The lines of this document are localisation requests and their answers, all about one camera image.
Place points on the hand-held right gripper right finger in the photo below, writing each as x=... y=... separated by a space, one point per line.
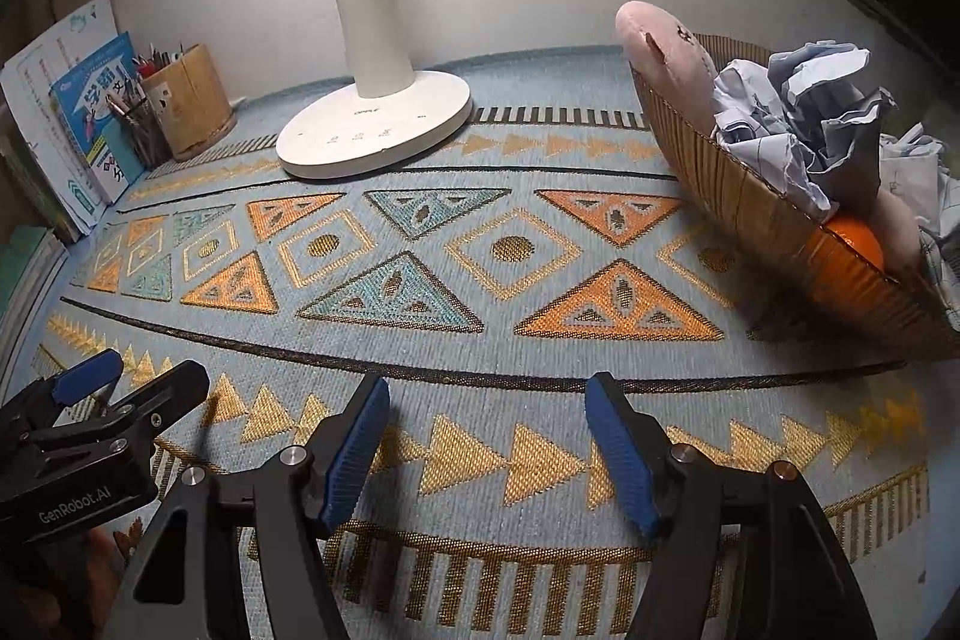
x=622 y=460

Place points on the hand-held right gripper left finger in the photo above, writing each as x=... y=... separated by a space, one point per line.
x=356 y=452

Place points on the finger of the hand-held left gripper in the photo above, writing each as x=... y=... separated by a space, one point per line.
x=165 y=396
x=86 y=377

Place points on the amber ribbed glass bowl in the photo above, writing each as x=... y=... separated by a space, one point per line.
x=787 y=250

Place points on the orange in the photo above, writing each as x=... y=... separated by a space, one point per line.
x=847 y=242

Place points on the large paper ball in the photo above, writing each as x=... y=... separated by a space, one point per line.
x=810 y=115

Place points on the patterned woven mat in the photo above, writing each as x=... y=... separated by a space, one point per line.
x=480 y=325

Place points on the row of upright books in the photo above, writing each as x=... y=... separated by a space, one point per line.
x=30 y=183

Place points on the black mesh pen holder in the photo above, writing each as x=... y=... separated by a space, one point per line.
x=146 y=134

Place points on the blue cover workbook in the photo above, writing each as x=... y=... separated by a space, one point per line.
x=90 y=108

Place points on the bunch of pens and pencils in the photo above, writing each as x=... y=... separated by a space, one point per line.
x=124 y=104

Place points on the bamboo pen holder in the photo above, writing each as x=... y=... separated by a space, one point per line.
x=191 y=100

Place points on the white booklet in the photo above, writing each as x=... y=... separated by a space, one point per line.
x=45 y=48

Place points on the white lamp stand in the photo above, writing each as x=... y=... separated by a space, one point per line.
x=375 y=115

